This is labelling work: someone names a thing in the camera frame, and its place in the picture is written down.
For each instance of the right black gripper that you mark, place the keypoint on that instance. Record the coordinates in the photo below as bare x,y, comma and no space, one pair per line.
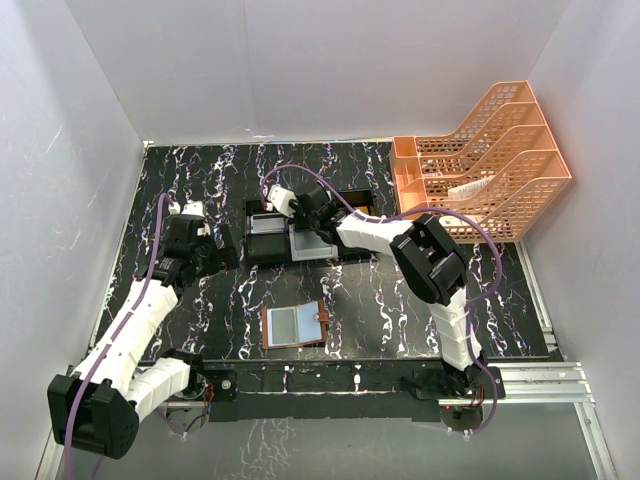
298,220

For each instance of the white plastic bin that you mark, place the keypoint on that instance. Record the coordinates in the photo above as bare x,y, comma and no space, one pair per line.
306,245

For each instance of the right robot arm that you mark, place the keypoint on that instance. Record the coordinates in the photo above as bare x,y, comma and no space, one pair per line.
428,258

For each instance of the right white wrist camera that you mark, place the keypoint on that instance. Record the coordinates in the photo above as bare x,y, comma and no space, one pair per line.
280,200

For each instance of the orange mesh file organizer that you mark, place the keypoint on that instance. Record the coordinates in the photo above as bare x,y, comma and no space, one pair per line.
505,135

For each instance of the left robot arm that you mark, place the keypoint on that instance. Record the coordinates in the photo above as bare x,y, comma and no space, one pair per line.
125,340

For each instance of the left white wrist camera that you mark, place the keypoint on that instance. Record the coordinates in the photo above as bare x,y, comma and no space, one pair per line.
192,210

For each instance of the brown leather card holder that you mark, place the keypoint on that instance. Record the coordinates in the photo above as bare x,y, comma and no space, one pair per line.
312,325

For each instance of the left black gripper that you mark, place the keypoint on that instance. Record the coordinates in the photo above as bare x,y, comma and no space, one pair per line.
222,245

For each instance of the white paper in organizer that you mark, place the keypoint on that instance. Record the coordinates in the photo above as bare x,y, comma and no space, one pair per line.
469,189

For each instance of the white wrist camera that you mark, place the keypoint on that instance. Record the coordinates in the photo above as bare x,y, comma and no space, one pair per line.
280,200
192,210

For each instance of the black plastic bin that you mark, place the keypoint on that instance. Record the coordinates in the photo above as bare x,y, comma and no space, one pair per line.
264,250

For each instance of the black bin with gold card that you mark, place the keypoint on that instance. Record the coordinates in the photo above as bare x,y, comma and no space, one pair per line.
364,201

